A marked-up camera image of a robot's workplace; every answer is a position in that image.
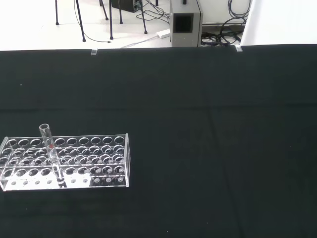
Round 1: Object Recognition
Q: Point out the clear plastic test tube rack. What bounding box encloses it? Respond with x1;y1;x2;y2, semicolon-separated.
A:
0;133;130;192

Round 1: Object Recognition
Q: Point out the clear glass test tube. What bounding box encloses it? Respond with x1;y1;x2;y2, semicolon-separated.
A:
39;123;67;189

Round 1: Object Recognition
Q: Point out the black bench cloth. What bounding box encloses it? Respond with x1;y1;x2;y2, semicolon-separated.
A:
0;44;317;238

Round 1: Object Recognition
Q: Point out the grey metal box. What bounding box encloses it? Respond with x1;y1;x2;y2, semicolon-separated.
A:
169;0;204;48

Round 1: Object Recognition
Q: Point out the black tripod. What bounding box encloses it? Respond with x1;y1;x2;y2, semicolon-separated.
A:
54;0;109;42
108;0;149;41

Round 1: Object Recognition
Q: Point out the black equipment case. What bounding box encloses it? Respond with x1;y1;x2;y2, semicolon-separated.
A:
110;0;142;13

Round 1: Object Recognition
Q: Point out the white board panel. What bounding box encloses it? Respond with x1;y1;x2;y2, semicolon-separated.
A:
240;0;317;47

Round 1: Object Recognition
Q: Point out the white power cable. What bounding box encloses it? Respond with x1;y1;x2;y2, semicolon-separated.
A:
120;34;159;49

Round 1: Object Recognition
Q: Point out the thin black cable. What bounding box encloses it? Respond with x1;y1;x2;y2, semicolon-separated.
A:
84;31;112;45

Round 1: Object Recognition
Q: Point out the black cable bundle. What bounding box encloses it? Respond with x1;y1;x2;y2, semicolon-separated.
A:
201;0;250;47

